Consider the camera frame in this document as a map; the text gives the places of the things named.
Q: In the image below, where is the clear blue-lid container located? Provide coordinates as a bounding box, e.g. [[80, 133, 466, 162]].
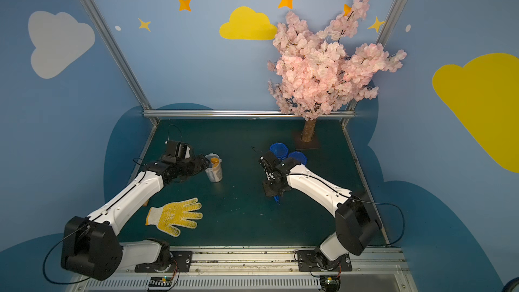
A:
[[287, 151, 308, 165], [205, 154, 223, 183], [269, 143, 289, 160]]

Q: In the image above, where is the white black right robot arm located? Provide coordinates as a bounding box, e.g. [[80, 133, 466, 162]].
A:
[[259, 153, 382, 271]]

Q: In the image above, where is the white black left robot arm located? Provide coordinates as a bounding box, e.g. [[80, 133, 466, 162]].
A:
[[61, 155, 211, 281]]

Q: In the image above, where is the yellow white work glove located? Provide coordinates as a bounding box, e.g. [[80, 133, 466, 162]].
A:
[[145, 197, 203, 237]]

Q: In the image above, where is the pink artificial blossom tree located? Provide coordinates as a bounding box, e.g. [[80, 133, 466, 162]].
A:
[[268, 0, 407, 143]]

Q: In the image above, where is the left small circuit board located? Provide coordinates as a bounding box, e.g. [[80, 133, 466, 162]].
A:
[[147, 277, 174, 291]]

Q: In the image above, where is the small circuit board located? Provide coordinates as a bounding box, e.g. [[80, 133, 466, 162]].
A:
[[319, 276, 341, 292], [147, 277, 174, 291]]

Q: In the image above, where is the right small circuit board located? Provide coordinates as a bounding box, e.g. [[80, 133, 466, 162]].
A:
[[319, 276, 341, 292]]

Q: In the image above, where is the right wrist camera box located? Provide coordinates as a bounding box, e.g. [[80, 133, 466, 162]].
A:
[[259, 151, 281, 181]]

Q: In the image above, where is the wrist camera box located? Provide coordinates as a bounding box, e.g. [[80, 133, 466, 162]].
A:
[[164, 140, 191, 160], [259, 151, 281, 181]]

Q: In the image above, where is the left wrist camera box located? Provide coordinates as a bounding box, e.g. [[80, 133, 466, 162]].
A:
[[164, 140, 191, 160]]

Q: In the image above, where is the dark metal tree base plate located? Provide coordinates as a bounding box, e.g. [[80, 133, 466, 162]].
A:
[[292, 131, 321, 151]]

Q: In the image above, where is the horizontal aluminium back rail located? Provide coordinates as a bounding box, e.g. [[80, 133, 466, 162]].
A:
[[142, 109, 357, 120]]

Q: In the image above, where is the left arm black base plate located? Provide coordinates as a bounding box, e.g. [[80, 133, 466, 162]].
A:
[[135, 251, 193, 273]]

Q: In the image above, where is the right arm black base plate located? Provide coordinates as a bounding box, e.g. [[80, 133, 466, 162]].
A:
[[295, 250, 352, 272]]

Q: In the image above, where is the front aluminium rail frame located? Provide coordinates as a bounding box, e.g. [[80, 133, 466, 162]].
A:
[[67, 246, 418, 291]]

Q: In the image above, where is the left aluminium corner post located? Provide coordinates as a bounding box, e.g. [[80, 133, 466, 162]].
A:
[[79, 0, 153, 112]]

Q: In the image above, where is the aluminium corner post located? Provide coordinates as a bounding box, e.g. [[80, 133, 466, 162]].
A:
[[79, 0, 153, 112], [340, 0, 422, 127]]

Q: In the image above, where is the right aluminium corner post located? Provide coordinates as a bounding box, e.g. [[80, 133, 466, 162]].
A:
[[340, 0, 422, 127]]

